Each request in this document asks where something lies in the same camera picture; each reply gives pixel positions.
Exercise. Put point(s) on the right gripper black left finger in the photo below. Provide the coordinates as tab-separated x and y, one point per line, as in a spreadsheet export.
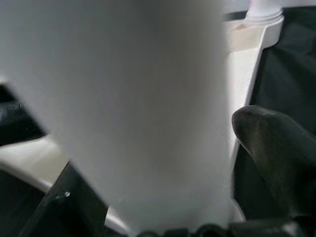
69	212

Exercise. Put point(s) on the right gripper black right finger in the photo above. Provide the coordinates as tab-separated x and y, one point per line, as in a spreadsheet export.
284	160

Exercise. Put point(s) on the white plastic table top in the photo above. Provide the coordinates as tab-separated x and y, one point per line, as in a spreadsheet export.
242	74

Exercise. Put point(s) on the white plastic table leg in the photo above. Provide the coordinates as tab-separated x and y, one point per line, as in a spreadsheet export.
123	98
264	8

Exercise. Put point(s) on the black table cloth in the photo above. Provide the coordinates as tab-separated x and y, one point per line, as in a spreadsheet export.
291	74

